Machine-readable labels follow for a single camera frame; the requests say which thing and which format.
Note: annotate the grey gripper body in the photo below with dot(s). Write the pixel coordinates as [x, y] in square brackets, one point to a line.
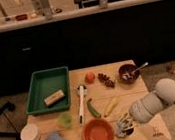
[129, 119]

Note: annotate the metal cup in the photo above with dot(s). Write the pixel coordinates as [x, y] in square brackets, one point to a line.
[122, 134]

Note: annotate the black chair base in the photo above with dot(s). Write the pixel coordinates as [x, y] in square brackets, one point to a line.
[7, 129]

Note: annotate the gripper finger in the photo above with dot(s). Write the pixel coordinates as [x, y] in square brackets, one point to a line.
[127, 126]
[122, 118]

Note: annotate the white paper cup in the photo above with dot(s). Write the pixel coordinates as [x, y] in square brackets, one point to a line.
[30, 132]

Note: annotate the green plastic cup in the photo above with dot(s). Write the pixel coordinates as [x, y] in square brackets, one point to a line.
[65, 120]

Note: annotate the green plastic tray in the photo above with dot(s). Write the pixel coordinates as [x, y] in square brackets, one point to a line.
[43, 84]

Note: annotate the green pepper toy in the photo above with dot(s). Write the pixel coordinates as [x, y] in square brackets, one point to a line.
[92, 109]

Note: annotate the dark grape bunch toy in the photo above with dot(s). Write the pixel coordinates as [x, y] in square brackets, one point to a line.
[107, 81]

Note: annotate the dark red bowl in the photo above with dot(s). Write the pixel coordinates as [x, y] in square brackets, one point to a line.
[125, 69]

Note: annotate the metal spoon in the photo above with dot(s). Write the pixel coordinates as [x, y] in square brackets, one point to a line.
[137, 69]

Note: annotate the orange tomato toy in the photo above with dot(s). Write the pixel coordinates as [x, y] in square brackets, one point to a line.
[89, 77]

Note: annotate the yellow corn toy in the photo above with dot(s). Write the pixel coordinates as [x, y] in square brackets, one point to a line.
[110, 106]

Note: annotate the wooden block eraser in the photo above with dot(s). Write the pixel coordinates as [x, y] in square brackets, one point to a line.
[54, 97]

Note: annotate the orange plastic bowl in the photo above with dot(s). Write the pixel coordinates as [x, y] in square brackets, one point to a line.
[97, 129]

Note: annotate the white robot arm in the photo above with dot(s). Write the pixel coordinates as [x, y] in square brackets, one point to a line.
[162, 97]

